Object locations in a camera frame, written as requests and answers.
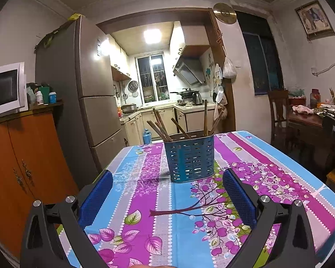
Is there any bamboo chopstick dark tip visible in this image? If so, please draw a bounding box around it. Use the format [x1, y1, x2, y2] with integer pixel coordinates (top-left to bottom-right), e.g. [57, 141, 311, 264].
[209, 111, 225, 136]

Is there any kitchen window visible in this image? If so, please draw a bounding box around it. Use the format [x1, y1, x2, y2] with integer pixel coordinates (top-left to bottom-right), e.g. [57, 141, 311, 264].
[136, 53, 170, 104]

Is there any kitchen range hood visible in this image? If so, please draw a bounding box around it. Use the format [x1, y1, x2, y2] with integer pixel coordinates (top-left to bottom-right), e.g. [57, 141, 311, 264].
[173, 58, 206, 85]

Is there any dark wooden side table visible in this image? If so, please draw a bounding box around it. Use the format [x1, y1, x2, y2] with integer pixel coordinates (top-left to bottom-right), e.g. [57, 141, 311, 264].
[288, 111, 335, 177]

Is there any pink cloth on table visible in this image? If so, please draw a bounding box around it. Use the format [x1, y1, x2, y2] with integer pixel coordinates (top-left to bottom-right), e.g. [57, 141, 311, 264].
[292, 105, 314, 115]

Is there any red jar on table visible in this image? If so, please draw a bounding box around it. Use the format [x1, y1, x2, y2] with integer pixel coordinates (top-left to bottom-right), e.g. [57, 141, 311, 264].
[310, 88, 321, 109]

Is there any floral striped tablecloth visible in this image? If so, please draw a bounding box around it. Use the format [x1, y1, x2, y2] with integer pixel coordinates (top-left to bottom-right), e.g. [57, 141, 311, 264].
[57, 130, 335, 268]

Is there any dark wooden chair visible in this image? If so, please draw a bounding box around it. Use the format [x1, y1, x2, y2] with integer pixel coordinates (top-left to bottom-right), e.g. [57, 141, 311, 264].
[268, 90, 290, 154]

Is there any blue perforated utensil holder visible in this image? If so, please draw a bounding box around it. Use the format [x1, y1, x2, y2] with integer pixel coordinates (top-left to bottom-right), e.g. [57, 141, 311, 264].
[164, 131, 214, 183]

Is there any blue thermos on floor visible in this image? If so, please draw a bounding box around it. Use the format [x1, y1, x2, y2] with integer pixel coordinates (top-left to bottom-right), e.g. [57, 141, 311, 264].
[143, 129, 152, 144]

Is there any orange wooden cabinet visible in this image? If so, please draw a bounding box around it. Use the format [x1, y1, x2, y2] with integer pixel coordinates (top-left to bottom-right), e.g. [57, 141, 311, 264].
[0, 102, 78, 259]

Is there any chopstick in holder right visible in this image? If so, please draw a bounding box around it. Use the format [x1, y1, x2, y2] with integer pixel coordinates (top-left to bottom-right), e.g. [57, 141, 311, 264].
[203, 99, 208, 137]

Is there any chopstick in holder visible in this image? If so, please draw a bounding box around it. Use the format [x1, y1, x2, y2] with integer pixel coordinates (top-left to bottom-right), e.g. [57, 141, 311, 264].
[153, 108, 172, 142]
[203, 99, 208, 137]
[147, 120, 169, 142]
[171, 118, 192, 139]

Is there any chopstick in holder left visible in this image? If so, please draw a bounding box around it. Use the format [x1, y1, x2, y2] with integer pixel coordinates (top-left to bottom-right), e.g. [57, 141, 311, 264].
[147, 120, 169, 142]

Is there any chopstick in holder middle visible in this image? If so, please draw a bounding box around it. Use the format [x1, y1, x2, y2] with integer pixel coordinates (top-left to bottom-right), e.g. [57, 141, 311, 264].
[153, 108, 172, 142]

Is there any chopstick in holder centre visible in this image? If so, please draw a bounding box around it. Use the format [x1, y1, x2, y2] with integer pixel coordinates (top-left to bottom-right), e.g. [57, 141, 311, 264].
[171, 118, 192, 139]

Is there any dark room window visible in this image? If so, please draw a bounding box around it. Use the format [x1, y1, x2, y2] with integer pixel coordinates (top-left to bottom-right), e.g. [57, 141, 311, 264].
[236, 11, 284, 96]

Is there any blue lidded jar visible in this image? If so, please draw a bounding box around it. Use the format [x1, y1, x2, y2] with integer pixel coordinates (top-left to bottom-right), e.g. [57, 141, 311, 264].
[49, 91, 57, 104]

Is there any steel electric kettle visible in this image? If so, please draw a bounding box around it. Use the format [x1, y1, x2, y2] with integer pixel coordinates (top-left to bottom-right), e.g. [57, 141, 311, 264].
[192, 91, 203, 105]

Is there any white bottle on cabinet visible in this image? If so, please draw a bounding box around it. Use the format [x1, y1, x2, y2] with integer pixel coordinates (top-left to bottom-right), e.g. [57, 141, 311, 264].
[36, 91, 44, 105]

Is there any green cup on cabinet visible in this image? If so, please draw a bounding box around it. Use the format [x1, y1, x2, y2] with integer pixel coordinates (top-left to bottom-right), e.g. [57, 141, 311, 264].
[39, 86, 50, 104]

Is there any black wok on stove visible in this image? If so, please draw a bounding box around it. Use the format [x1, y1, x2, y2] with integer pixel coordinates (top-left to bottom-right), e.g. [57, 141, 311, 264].
[170, 88, 198, 99]

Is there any white plastic bag hanging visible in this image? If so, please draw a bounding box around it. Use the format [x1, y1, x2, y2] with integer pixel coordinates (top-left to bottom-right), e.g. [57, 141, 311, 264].
[223, 56, 237, 79]

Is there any brown steel refrigerator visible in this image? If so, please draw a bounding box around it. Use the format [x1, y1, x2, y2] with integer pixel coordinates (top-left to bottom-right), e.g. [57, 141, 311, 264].
[35, 16, 125, 188]

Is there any white microwave oven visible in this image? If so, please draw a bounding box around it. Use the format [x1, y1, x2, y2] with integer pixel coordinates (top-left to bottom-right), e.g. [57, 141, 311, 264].
[0, 62, 28, 116]

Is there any framed wall picture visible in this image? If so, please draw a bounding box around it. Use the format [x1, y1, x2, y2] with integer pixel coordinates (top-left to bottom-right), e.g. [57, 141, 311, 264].
[295, 0, 335, 40]

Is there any brass round wall plate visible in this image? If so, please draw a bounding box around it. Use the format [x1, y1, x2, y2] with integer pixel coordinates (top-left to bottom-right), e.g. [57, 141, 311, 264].
[212, 2, 237, 25]

